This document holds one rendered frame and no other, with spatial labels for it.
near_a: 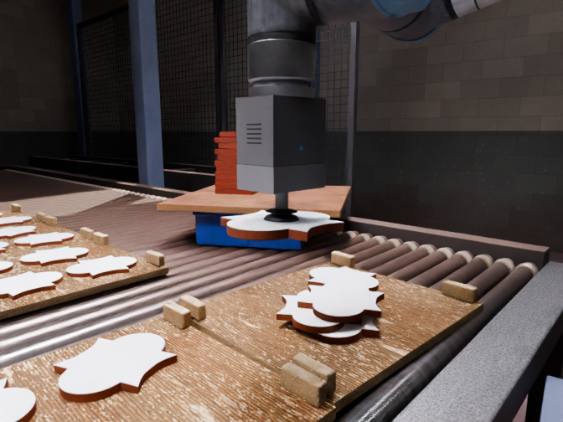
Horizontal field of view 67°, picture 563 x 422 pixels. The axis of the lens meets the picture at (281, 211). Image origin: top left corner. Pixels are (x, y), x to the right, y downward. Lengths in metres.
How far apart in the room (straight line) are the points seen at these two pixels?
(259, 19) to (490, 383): 0.52
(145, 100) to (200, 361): 1.94
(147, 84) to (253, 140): 1.98
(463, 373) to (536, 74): 4.72
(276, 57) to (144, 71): 1.99
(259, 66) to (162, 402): 0.38
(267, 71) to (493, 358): 0.50
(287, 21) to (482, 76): 4.87
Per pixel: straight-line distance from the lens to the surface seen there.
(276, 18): 0.48
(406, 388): 0.60
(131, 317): 0.81
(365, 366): 0.59
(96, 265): 1.02
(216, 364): 0.59
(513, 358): 0.72
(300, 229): 0.45
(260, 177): 0.47
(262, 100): 0.46
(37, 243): 1.29
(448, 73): 5.39
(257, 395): 0.53
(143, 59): 2.44
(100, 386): 0.56
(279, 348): 0.62
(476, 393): 0.62
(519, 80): 5.24
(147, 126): 2.41
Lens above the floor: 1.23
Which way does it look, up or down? 10 degrees down
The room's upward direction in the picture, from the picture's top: straight up
